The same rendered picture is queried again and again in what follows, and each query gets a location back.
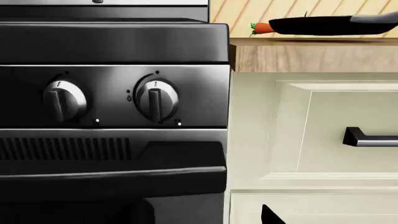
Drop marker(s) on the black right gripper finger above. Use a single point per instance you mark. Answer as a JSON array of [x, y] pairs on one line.
[[270, 217]]

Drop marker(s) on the orange carrot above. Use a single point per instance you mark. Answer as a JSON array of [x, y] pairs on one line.
[[263, 27]]

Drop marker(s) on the cream cabinet drawer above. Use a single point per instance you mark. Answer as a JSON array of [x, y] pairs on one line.
[[326, 207], [314, 130]]

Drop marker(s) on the silver stove knob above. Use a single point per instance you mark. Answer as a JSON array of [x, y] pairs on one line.
[[158, 100], [64, 100]]

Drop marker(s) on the wooden countertop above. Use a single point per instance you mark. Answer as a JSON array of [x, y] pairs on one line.
[[314, 54]]

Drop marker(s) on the black frying pan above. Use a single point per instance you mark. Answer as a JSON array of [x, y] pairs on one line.
[[326, 25]]

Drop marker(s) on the black stove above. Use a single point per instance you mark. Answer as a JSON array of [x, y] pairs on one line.
[[112, 42]]

